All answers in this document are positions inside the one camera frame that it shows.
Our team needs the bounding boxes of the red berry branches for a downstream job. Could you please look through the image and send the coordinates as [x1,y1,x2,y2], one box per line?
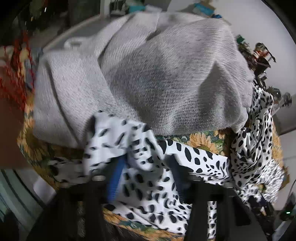
[0,30,35,109]

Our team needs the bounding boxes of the black standing fan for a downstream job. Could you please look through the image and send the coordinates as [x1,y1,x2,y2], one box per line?
[282,92,293,108]

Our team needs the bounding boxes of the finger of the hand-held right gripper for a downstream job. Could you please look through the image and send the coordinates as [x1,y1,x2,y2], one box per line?
[249,195,273,215]

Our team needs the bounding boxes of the rose brown suitcase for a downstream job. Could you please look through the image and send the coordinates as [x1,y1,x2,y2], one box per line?
[0,97,30,167]

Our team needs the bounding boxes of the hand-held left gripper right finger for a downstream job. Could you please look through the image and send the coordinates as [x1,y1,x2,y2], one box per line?
[165,158,266,241]

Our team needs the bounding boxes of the grey floor fan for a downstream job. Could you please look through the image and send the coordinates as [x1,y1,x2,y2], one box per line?
[266,87,282,101]

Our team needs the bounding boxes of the teal storage box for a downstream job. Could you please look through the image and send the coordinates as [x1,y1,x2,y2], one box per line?
[128,5,147,13]

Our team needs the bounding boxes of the grey knit sweater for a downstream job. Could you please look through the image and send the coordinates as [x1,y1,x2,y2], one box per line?
[32,10,255,149]

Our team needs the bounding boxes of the teal basin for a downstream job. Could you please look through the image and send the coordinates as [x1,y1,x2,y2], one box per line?
[193,2,215,16]

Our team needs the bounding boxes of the black-spotted white garment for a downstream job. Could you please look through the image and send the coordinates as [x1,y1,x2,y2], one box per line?
[50,86,285,239]

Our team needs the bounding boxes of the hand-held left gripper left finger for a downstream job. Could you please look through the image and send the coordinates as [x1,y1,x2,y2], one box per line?
[26,160,127,241]

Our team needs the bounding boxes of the sunflower print blanket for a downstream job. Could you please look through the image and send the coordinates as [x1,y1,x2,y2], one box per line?
[17,49,289,237]

